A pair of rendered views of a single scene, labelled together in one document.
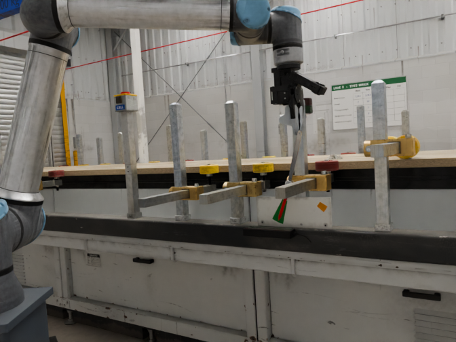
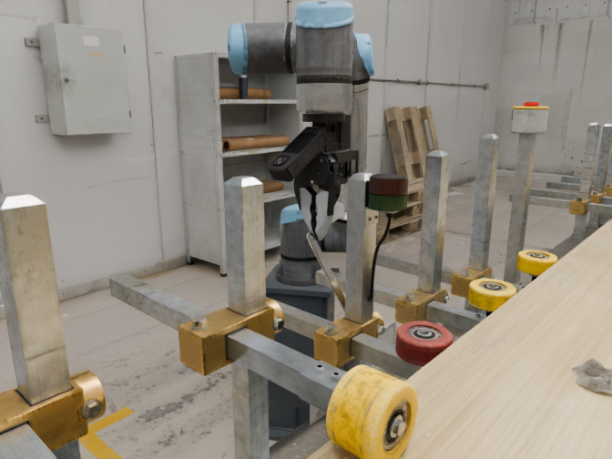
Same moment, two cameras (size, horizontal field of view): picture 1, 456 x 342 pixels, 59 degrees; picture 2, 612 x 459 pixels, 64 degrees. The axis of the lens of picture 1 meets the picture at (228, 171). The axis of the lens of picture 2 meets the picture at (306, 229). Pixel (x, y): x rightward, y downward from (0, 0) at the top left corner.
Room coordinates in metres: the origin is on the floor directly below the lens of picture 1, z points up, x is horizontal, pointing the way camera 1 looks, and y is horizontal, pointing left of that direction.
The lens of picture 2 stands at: (1.38, -1.02, 1.23)
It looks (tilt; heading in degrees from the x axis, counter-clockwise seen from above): 15 degrees down; 101
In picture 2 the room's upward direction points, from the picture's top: straight up
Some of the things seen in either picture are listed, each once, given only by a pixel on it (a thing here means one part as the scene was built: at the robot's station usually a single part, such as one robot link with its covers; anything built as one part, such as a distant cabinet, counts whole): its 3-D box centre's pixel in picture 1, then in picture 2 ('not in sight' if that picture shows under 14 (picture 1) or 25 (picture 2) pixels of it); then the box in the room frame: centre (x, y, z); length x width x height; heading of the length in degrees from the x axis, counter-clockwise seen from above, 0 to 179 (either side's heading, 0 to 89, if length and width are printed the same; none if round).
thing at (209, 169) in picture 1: (210, 177); (535, 277); (1.69, 0.08, 0.85); 0.08 x 0.08 x 0.11
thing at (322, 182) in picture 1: (309, 182); (351, 336); (1.31, -0.26, 0.85); 0.13 x 0.06 x 0.05; 59
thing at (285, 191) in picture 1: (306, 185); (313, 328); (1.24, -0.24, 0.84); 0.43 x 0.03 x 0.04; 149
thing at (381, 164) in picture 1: (381, 162); (249, 354); (1.19, -0.45, 0.90); 0.03 x 0.03 x 0.48; 59
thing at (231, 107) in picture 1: (235, 168); (430, 267); (1.45, -0.03, 0.90); 0.03 x 0.03 x 0.48; 59
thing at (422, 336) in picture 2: (327, 175); (422, 364); (1.43, -0.35, 0.85); 0.08 x 0.08 x 0.11
